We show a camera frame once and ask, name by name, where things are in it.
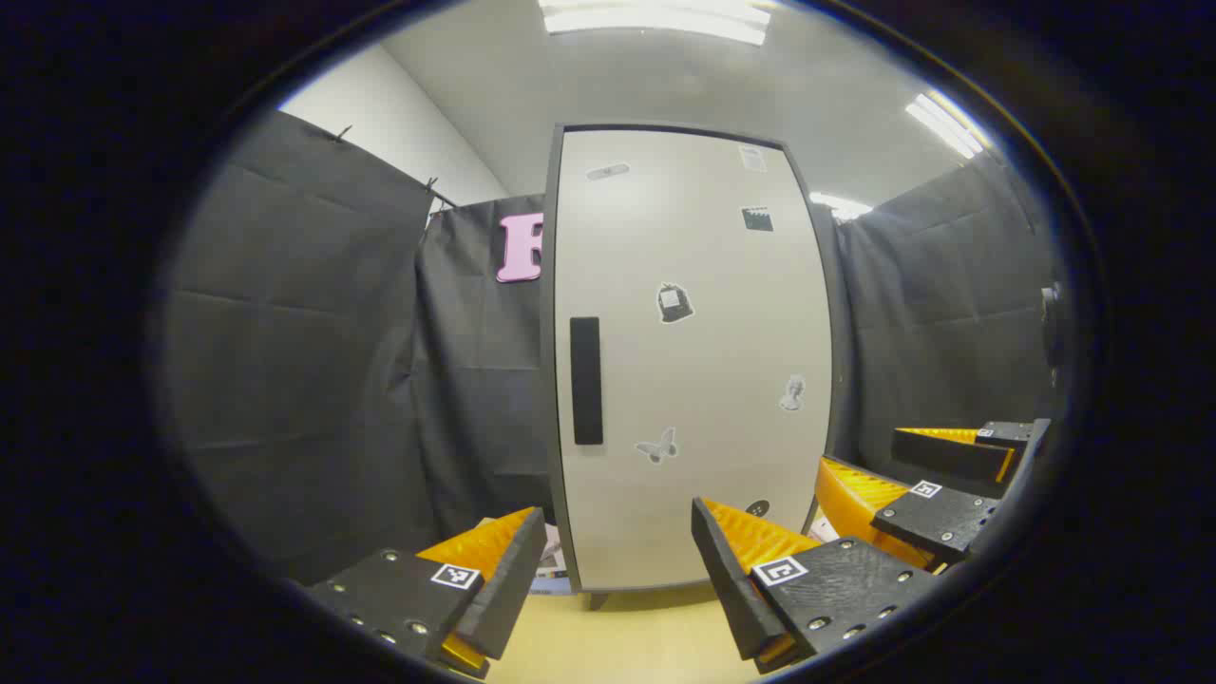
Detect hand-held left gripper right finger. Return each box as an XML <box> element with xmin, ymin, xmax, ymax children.
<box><xmin>691</xmin><ymin>497</ymin><xmax>941</xmax><ymax>675</ymax></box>

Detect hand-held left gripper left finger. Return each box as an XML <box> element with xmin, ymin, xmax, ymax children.
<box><xmin>306</xmin><ymin>506</ymin><xmax>549</xmax><ymax>680</ymax></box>

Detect stack of printed papers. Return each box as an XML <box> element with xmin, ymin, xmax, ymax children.
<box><xmin>475</xmin><ymin>518</ymin><xmax>574</xmax><ymax>597</ymax></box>

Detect dark grey cabinet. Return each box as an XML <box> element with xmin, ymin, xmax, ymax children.
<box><xmin>540</xmin><ymin>122</ymin><xmax>846</xmax><ymax>609</ymax></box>

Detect black cabinet door handle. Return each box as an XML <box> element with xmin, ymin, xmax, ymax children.
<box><xmin>569</xmin><ymin>316</ymin><xmax>605</xmax><ymax>447</ymax></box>

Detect large ceiling light panel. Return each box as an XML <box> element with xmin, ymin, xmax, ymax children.
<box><xmin>537</xmin><ymin>0</ymin><xmax>772</xmax><ymax>47</ymax></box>

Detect black backdrop cloth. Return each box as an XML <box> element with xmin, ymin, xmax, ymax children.
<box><xmin>161</xmin><ymin>107</ymin><xmax>1070</xmax><ymax>585</ymax></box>

